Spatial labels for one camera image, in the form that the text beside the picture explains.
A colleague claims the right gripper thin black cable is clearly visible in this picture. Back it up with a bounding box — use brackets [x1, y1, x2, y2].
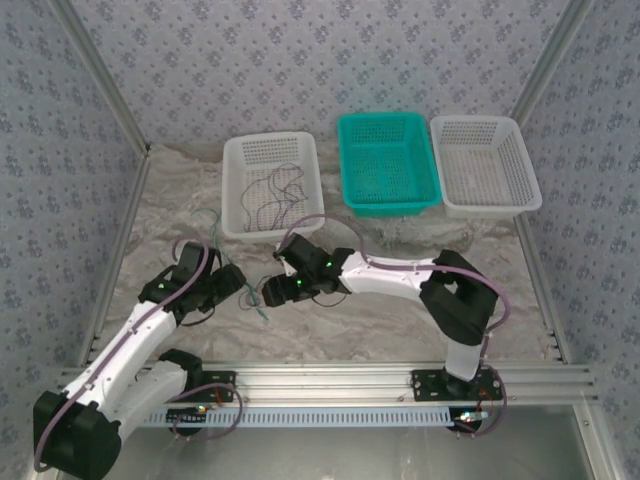
[312, 291, 351, 308]

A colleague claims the teal perforated plastic basket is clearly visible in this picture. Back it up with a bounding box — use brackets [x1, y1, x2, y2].
[337, 112, 444, 219]

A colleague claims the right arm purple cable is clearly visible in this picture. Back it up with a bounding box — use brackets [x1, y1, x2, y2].
[279, 213, 510, 439]

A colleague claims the aluminium frame cross rail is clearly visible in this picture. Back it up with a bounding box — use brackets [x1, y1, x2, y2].
[54, 362, 600, 407]

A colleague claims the white perforated plastic basket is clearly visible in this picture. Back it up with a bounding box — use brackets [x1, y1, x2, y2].
[429, 114, 544, 221]
[222, 131, 325, 245]

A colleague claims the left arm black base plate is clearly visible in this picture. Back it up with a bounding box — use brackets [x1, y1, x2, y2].
[145, 370, 238, 404]

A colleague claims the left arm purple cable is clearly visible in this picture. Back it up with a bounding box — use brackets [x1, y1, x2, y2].
[32, 238, 245, 474]

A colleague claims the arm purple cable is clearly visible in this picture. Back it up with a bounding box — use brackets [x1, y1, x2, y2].
[279, 213, 510, 439]
[32, 238, 245, 474]

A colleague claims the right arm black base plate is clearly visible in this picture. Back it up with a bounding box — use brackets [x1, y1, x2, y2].
[410, 369, 504, 404]

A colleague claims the small black circuit board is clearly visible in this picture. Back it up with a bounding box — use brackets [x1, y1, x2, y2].
[166, 407, 210, 435]
[451, 407, 490, 435]

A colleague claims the left gripper thin black cable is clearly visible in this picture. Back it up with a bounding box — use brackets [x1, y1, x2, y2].
[178, 304, 217, 327]

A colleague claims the aluminium frame post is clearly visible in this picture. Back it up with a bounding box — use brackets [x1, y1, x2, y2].
[508, 0, 599, 126]
[49, 0, 152, 154]

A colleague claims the gripper thin black cable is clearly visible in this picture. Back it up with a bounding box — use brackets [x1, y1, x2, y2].
[178, 304, 217, 327]
[312, 291, 351, 308]

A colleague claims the aluminium frame leg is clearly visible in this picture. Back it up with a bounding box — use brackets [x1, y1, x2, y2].
[574, 403, 629, 480]

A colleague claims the white slotted cable duct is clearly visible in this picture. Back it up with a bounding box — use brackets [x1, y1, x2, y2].
[142, 405, 454, 430]

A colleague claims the grey metal shelf panel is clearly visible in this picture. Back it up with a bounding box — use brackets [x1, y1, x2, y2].
[119, 424, 594, 480]

